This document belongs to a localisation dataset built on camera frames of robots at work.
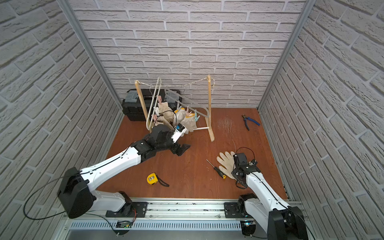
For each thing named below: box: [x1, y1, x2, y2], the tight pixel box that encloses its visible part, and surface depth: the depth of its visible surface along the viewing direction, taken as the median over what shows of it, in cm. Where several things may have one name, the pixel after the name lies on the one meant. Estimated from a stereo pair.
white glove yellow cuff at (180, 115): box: [174, 107, 187, 126], surface depth 96 cm
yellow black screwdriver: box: [206, 159, 227, 180], surface depth 87 cm
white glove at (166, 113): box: [158, 102, 176, 125], surface depth 94 cm
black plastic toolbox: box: [121, 88, 182, 121], surface depth 100 cm
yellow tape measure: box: [147, 172, 170, 187], surface depth 84 cm
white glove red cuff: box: [216, 151, 236, 180], surface depth 92 cm
